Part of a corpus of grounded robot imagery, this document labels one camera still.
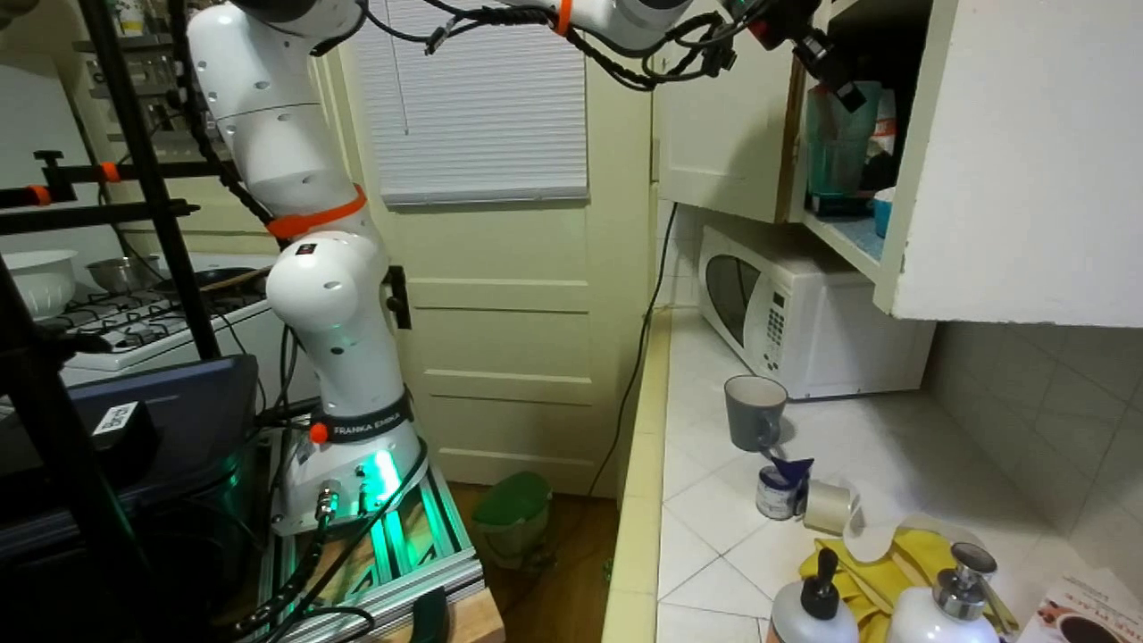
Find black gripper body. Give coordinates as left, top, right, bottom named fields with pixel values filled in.
left=789, top=8, right=918, bottom=99

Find teal translucent plastic cup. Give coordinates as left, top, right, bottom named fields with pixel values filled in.
left=808, top=81, right=891, bottom=209

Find small blue white cup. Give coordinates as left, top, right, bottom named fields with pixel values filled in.
left=753, top=454, right=819, bottom=524

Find white cabinet door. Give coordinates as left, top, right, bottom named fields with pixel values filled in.
left=650, top=0, right=813, bottom=228

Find white microwave oven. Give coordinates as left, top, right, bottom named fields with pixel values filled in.
left=693, top=221, right=941, bottom=403

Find grey ceramic mug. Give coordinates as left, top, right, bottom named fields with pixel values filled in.
left=722, top=372, right=795, bottom=457

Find white window blind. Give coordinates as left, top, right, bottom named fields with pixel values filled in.
left=340, top=0, right=595, bottom=218

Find cream panelled room door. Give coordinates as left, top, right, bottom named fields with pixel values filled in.
left=318, top=0, right=670, bottom=502

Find white round lid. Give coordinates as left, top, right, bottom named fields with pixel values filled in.
left=840, top=516, right=902, bottom=567

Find yellow rubber gloves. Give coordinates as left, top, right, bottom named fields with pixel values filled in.
left=794, top=524, right=994, bottom=626

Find black pump soap bottle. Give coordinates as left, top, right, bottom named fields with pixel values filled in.
left=763, top=545, right=864, bottom=643

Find silver pump soap bottle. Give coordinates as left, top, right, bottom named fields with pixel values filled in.
left=883, top=541, right=1010, bottom=643

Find green waste bin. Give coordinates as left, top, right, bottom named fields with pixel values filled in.
left=469, top=471, right=558, bottom=572

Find black metal stand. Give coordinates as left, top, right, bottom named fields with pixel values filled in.
left=0, top=0, right=232, bottom=643

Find white gas stove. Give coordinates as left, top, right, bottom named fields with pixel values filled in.
left=48, top=262, right=293, bottom=368

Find dark blue box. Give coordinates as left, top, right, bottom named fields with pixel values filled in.
left=0, top=351, right=263, bottom=565

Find black box with white label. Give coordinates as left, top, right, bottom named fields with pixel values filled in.
left=88, top=397, right=165, bottom=484

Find white bowl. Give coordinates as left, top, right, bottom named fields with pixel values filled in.
left=0, top=247, right=83, bottom=324

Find white wall cabinet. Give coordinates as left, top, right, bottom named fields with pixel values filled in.
left=789, top=0, right=1143, bottom=333

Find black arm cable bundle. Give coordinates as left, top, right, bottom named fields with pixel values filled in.
left=353, top=0, right=763, bottom=98

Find black power cable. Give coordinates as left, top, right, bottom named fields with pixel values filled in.
left=581, top=197, right=681, bottom=502

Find black door handle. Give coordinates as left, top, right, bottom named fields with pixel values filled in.
left=378, top=262, right=419, bottom=336

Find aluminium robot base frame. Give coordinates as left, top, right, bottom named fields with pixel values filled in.
left=250, top=460, right=493, bottom=643

